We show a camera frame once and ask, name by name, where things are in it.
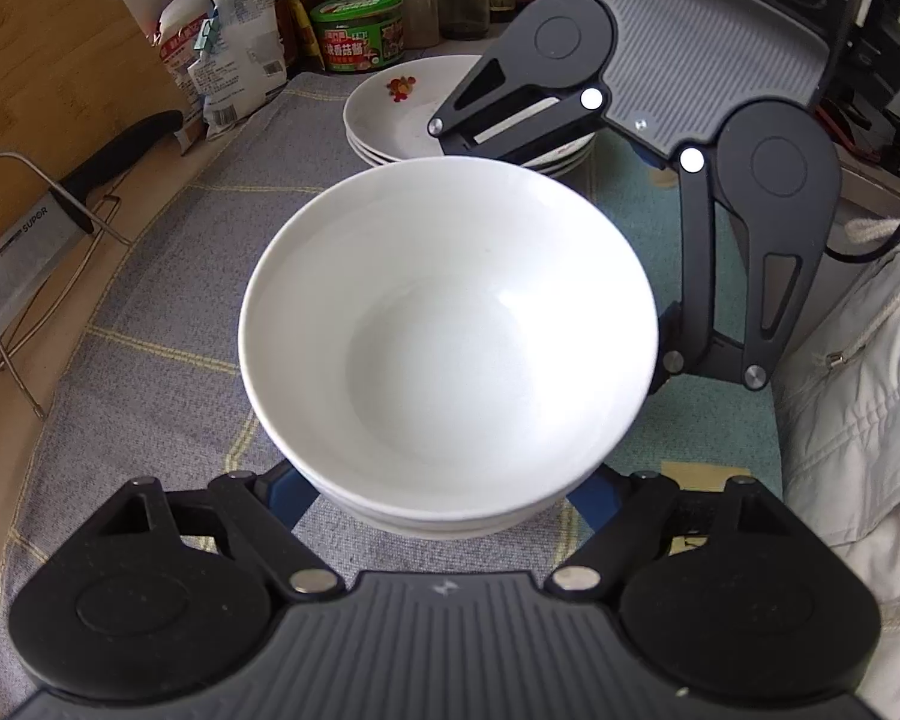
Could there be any red white paper bag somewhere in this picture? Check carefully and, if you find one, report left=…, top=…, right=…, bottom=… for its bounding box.
left=154, top=0, right=212, bottom=103

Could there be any white ceramic bowl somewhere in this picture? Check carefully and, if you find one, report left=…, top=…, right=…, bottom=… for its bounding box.
left=238, top=158, right=658, bottom=538

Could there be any steel wire rack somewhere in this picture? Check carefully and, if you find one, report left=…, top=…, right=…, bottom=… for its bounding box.
left=0, top=187, right=131, bottom=419

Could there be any white plate with fruit print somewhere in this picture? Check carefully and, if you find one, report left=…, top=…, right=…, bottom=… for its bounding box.
left=341, top=53, right=598, bottom=166

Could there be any white jacket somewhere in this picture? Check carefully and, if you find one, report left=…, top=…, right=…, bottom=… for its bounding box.
left=774, top=243, right=900, bottom=718

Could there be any steel kitchen knife black handle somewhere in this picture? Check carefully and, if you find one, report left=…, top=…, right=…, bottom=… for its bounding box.
left=0, top=109, right=187, bottom=332

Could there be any grey checked dish mat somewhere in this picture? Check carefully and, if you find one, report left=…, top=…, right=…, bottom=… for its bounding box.
left=0, top=71, right=610, bottom=720

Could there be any bamboo cutting board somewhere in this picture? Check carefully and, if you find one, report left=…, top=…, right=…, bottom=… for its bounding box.
left=0, top=0, right=190, bottom=263

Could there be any teal cloth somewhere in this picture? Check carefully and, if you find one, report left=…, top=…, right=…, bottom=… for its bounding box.
left=567, top=130, right=782, bottom=493

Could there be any yellow lid spice jar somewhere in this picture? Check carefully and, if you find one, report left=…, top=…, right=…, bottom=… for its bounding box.
left=403, top=0, right=440, bottom=50

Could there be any dark soy sauce bottle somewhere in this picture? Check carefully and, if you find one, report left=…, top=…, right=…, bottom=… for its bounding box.
left=274, top=0, right=323, bottom=75

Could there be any white clipped powder bag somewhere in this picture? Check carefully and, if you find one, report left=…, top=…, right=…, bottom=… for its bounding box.
left=188, top=0, right=287, bottom=138

